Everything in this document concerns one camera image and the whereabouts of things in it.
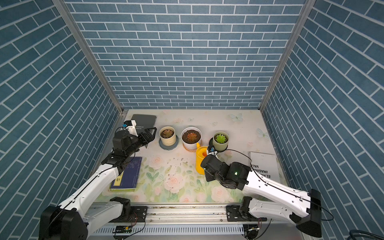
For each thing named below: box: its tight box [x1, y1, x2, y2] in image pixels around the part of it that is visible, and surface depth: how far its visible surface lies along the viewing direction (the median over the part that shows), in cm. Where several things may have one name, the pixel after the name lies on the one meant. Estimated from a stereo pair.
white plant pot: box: [181, 126, 203, 150], surface depth 95 cm
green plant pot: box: [212, 131, 229, 152], surface depth 95 cm
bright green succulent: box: [215, 134, 227, 144], surface depth 95 cm
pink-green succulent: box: [160, 129, 174, 138], surface depth 98 cm
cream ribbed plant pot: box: [159, 126, 177, 147], surface depth 98 cm
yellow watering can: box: [195, 142, 208, 175], surface depth 75 cm
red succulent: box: [182, 129, 201, 144], surface depth 94 cm
